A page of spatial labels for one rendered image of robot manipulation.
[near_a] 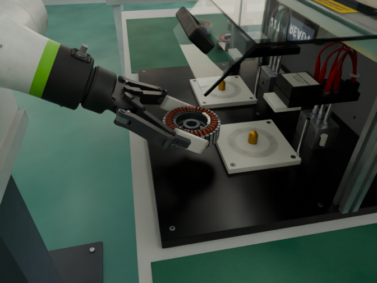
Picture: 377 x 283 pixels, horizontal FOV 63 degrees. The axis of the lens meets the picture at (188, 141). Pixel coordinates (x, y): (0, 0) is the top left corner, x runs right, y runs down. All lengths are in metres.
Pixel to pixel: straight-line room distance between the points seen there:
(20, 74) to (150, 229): 0.31
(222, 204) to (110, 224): 1.04
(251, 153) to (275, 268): 0.23
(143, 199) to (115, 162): 1.26
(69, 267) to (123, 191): 0.46
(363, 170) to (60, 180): 1.55
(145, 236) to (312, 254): 0.27
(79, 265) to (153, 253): 0.93
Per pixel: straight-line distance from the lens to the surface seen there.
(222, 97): 0.82
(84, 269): 1.41
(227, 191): 0.57
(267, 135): 0.70
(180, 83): 0.91
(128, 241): 1.46
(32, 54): 0.50
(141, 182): 0.62
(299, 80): 0.63
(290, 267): 0.52
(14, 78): 0.51
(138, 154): 0.69
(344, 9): 0.52
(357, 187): 0.55
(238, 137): 0.68
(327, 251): 0.56
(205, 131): 0.56
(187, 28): 0.42
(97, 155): 1.91
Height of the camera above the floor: 1.18
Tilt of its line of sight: 37 degrees down
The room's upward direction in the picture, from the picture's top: straight up
